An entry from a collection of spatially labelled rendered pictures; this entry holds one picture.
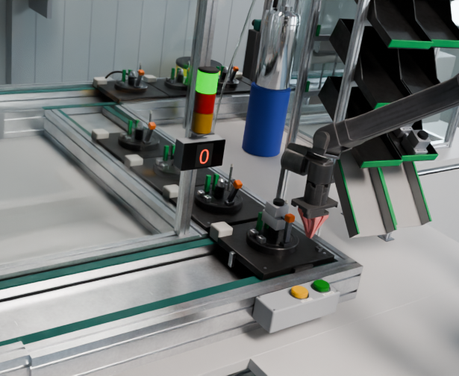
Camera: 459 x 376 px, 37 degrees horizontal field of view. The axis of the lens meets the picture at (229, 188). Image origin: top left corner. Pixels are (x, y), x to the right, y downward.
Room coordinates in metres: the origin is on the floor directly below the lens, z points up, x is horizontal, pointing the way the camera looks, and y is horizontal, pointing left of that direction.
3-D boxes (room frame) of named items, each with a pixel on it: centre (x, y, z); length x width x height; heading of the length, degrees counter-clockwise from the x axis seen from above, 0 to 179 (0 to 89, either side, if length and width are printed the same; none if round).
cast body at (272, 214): (1.63, -0.13, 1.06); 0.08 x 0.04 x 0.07; 38
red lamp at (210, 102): (1.60, 0.09, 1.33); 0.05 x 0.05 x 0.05
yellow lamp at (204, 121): (1.60, 0.09, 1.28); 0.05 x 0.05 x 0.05
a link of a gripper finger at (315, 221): (1.54, -0.22, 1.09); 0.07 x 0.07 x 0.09; 39
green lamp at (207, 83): (1.60, 0.09, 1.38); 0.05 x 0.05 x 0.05
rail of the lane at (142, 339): (1.33, -0.01, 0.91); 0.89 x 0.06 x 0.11; 129
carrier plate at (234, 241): (1.62, -0.13, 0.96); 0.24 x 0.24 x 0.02; 39
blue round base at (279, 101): (2.62, -0.10, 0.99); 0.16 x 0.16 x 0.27
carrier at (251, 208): (1.82, 0.03, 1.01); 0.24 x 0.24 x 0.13; 39
